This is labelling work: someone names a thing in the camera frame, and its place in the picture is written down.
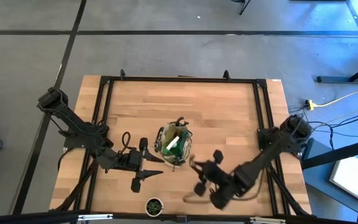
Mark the black overhead crossbeam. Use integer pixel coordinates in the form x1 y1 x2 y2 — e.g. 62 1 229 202
0 210 358 224

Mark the black floor cable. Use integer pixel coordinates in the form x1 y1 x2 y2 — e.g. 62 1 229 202
289 107 358 150

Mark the green white spray bottle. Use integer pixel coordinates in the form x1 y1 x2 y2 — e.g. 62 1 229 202
163 134 188 156

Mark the black desk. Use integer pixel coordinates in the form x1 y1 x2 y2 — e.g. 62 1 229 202
316 0 358 84

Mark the yellow extension cord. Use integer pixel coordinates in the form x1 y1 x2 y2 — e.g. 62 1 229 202
314 80 358 108

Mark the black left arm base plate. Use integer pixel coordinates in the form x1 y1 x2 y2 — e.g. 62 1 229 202
62 129 105 149

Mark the cream green canvas garden bag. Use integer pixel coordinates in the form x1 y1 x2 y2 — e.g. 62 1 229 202
153 117 195 172

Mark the white pot with succulent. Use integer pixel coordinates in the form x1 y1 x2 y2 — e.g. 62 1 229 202
144 197 165 218

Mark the black diagonal frame brace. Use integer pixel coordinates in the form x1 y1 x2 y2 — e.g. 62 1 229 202
301 136 358 170

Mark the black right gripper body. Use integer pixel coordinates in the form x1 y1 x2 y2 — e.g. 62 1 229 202
193 149 241 200

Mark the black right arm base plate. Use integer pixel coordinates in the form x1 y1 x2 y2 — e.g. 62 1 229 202
257 128 303 154

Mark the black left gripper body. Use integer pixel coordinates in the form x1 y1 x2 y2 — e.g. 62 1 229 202
116 137 150 194

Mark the white flat panel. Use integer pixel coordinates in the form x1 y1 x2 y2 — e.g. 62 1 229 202
329 156 358 202

